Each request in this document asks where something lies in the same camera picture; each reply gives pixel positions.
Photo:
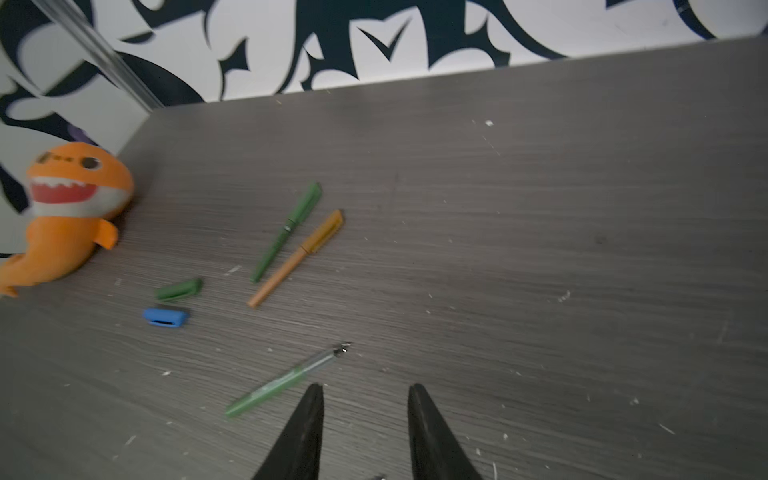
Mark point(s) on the light green pen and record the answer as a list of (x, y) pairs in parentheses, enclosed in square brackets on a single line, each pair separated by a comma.
[(272, 252)]

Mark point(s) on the dark green pen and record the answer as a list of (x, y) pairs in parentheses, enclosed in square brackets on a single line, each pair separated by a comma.
[(286, 380)]

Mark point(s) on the dark green pen cap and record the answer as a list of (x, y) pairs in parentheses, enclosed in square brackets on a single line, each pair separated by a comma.
[(179, 290)]

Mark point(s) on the orange pen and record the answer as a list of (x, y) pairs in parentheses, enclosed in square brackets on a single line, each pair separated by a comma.
[(277, 278)]

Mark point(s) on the orange shark plush toy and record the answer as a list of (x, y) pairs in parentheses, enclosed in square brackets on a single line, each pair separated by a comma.
[(76, 190)]

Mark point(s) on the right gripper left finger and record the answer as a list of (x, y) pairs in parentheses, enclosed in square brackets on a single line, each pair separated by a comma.
[(297, 452)]

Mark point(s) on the light green pen cap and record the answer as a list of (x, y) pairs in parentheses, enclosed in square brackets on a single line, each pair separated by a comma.
[(304, 207)]

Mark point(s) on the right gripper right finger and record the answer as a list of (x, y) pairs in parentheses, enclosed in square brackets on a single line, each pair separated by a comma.
[(435, 451)]

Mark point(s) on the orange pen cap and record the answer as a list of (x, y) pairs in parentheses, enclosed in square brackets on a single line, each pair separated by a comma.
[(324, 232)]

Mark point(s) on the blue pen cap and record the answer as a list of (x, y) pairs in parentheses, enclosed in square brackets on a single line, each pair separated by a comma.
[(167, 318)]

